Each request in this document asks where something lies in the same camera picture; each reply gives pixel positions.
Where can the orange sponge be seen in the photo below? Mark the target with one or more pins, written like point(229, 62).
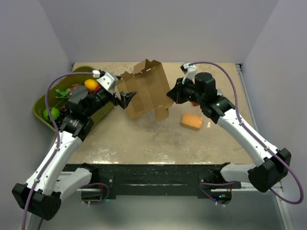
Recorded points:
point(191, 121)

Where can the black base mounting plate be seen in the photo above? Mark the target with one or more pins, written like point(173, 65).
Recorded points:
point(112, 180)

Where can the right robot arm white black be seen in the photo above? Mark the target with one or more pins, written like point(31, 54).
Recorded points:
point(269, 162)

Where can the purple grape bunch toy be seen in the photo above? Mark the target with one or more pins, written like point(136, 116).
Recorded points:
point(64, 111)

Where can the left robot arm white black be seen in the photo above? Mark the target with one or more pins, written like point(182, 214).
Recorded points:
point(42, 194)

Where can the pink dragon fruit toy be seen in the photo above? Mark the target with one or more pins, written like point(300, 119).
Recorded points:
point(67, 93)

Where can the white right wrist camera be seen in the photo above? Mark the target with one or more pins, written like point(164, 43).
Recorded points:
point(189, 71)

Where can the yellow lemon toy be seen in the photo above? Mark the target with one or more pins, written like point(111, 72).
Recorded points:
point(91, 84)

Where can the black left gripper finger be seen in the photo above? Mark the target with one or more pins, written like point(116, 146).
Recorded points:
point(122, 101)
point(127, 96)

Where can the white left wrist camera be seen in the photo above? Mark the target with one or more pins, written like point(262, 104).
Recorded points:
point(108, 82)

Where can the green striped melon toy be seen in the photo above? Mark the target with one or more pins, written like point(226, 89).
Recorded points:
point(55, 113)

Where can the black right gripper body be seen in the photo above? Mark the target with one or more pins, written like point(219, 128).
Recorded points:
point(191, 94)

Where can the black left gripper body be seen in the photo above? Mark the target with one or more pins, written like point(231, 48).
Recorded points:
point(100, 98)

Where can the red silver toothpaste box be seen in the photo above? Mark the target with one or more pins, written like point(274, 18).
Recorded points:
point(219, 93)

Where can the brown cardboard paper box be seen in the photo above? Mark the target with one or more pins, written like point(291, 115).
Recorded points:
point(149, 80)

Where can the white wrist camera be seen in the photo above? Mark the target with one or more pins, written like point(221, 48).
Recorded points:
point(108, 82)
point(189, 71)

